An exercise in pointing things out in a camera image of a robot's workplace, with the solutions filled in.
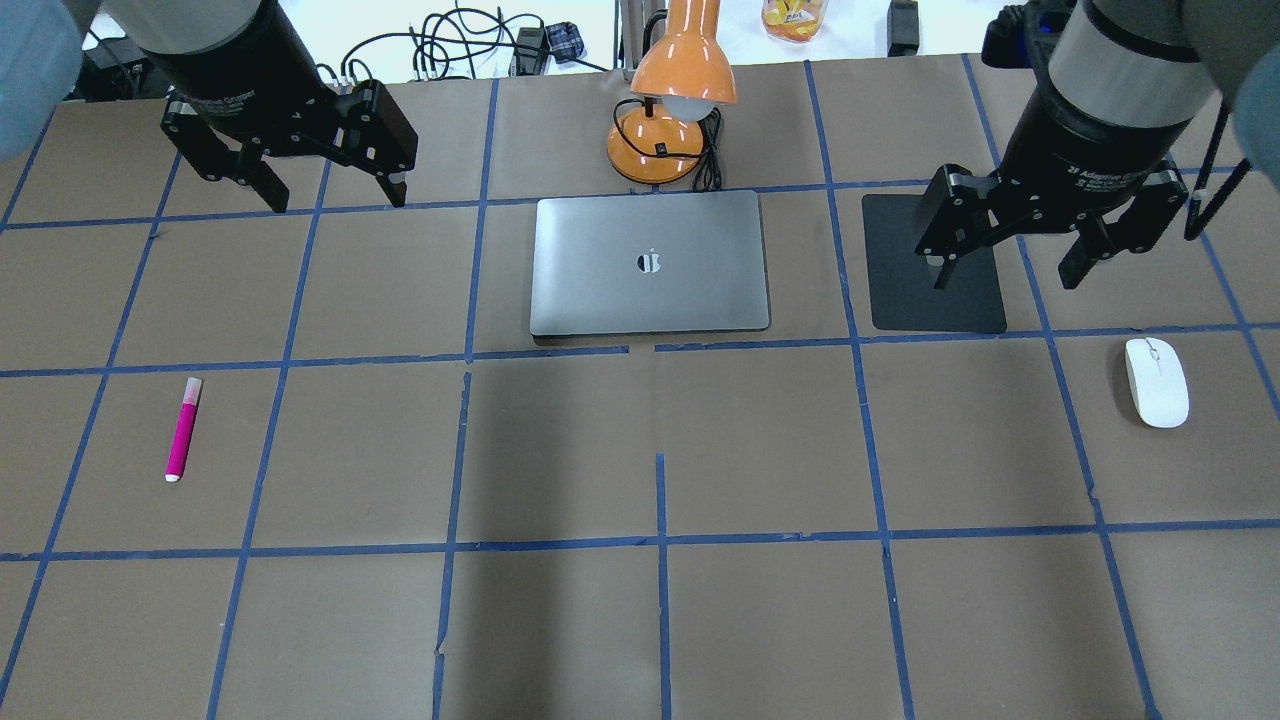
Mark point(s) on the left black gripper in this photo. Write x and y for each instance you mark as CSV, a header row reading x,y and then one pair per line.
x,y
232,82

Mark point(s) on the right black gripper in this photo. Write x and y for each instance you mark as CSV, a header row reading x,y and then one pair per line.
x,y
1085,135

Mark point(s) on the white computer mouse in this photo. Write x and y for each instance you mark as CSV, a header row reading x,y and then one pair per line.
x,y
1157,382

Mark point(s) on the pink marker pen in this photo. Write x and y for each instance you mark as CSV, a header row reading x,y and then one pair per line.
x,y
183,432

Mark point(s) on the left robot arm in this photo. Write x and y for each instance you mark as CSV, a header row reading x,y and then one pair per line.
x,y
192,27

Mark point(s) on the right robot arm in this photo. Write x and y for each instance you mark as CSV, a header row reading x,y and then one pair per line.
x,y
1117,82

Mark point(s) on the black mousepad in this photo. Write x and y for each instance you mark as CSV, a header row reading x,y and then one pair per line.
x,y
901,282

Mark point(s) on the black power adapter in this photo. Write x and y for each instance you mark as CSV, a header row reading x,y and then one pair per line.
x,y
903,28

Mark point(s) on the grey closed laptop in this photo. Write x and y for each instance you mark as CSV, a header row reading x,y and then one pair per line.
x,y
649,264

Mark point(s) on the orange desk lamp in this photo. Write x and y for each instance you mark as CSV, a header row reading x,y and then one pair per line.
x,y
659,135

